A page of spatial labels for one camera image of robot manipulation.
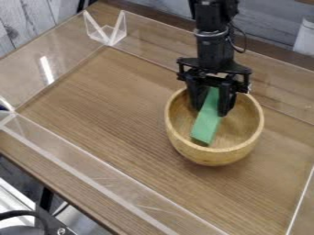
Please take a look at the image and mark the green rectangular block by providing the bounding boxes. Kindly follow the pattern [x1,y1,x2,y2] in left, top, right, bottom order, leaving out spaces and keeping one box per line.
[190,88,221,145]

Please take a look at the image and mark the black cable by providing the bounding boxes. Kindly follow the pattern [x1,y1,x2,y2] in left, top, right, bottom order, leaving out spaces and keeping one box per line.
[0,209,51,235]

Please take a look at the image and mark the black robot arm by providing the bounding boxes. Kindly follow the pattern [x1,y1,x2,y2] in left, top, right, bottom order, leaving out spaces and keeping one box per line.
[177,0,253,117]

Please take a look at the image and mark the white cylinder container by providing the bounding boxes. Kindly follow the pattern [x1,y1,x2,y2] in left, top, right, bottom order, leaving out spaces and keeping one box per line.
[293,16,314,57]

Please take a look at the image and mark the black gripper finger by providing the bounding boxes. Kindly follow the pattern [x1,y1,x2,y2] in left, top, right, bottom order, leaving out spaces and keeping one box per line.
[187,79,209,110]
[218,83,237,117]

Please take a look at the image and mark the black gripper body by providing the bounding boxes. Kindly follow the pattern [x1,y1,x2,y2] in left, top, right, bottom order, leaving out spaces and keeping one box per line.
[177,30,252,93]

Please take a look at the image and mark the clear acrylic tray walls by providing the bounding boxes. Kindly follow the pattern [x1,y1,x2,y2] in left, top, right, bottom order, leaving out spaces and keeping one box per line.
[0,4,314,235]

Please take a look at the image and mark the black metal bracket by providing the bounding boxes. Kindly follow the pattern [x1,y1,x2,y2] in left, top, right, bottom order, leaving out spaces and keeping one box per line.
[35,207,78,235]

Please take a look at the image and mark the light brown wooden bowl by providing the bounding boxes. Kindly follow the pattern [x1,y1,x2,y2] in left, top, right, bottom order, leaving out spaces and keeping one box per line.
[165,89,265,166]

